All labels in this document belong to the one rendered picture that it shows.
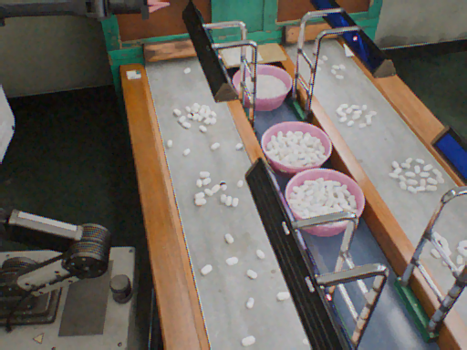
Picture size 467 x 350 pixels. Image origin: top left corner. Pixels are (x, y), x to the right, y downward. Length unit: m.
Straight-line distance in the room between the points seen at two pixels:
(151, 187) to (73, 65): 1.80
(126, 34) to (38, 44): 1.10
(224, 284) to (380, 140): 0.89
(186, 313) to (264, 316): 0.22
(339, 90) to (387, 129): 0.31
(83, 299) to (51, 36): 1.91
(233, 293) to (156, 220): 0.36
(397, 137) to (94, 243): 1.21
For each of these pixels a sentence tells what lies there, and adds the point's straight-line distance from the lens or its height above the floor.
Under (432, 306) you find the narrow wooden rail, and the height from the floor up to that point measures 0.76.
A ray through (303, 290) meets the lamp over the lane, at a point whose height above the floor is 1.09.
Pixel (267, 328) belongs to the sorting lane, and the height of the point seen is 0.74.
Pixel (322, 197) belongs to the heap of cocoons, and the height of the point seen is 0.74.
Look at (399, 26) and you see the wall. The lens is 3.83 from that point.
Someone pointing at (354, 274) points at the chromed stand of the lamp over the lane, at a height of 1.12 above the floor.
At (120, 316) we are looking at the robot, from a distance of 1.70.
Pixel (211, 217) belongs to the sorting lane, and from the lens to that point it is 1.56.
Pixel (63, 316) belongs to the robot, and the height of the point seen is 0.47.
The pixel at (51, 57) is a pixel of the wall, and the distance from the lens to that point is 3.29.
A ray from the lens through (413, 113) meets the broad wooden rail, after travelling 2.07.
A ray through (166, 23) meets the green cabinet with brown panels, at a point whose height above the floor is 0.94.
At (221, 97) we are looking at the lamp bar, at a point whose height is 1.06.
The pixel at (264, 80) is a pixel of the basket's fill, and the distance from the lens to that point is 2.20.
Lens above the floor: 1.94
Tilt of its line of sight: 45 degrees down
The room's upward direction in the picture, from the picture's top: straight up
